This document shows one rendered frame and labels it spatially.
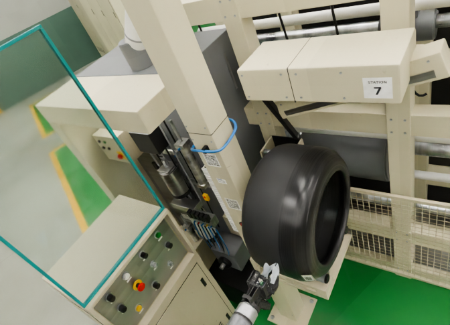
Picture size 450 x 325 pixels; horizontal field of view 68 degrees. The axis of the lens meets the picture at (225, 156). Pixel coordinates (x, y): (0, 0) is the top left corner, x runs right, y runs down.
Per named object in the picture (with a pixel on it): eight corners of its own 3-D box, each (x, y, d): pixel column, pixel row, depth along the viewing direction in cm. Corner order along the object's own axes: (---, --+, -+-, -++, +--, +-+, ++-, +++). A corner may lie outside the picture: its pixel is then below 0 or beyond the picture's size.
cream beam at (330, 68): (246, 101, 146) (234, 71, 137) (270, 70, 160) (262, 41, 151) (401, 106, 110) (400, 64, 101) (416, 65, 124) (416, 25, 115)
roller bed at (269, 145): (272, 188, 205) (259, 151, 188) (282, 171, 213) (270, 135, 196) (303, 193, 194) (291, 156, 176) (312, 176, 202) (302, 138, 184)
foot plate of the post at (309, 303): (267, 319, 238) (266, 318, 236) (282, 286, 252) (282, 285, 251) (303, 336, 222) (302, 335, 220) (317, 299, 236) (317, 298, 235)
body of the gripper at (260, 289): (271, 275, 121) (255, 303, 113) (276, 289, 125) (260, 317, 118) (253, 268, 125) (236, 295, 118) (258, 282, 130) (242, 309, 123)
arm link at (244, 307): (254, 329, 115) (236, 319, 120) (261, 317, 118) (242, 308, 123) (250, 316, 112) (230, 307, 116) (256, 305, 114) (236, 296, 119)
